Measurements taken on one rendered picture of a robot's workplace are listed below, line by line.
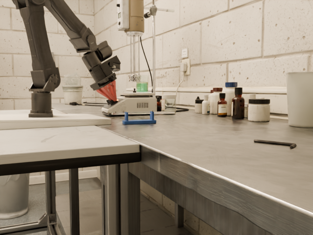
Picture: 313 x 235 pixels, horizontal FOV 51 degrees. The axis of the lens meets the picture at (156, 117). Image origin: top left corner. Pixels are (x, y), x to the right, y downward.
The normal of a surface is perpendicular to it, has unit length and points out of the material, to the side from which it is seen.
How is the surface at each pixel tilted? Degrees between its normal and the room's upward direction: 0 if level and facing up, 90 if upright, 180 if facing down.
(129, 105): 90
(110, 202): 90
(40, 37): 90
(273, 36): 90
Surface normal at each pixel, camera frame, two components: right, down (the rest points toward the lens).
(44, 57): 0.76, -0.09
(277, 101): -0.91, 0.04
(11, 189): 0.45, 0.14
